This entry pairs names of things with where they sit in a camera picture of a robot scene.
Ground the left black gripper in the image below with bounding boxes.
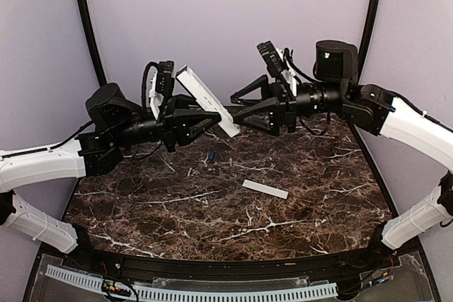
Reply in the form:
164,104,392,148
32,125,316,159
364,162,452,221
111,93,222,152

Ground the black front rail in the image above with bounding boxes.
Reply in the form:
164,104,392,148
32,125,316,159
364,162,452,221
78,250,372,281

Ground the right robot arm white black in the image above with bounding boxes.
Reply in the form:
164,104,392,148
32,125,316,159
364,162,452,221
230,40,452,269

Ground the left black frame post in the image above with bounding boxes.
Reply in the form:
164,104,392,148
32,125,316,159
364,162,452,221
76,0,107,86

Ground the right black frame post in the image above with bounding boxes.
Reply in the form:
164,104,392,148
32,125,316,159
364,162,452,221
358,0,379,75

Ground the white slotted cable duct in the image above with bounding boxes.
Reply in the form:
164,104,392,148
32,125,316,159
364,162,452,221
45,265,338,301

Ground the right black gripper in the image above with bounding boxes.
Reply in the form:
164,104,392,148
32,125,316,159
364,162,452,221
230,74,347,136

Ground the white remote control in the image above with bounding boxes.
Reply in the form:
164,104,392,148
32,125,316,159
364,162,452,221
176,65,240,137

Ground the white battery cover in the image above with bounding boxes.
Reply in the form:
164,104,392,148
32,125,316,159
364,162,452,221
242,180,288,199

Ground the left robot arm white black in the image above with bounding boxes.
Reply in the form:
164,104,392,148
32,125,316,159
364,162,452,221
1,83,221,271

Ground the black frame post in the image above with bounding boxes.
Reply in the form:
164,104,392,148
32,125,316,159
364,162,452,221
76,0,107,86
358,0,379,75

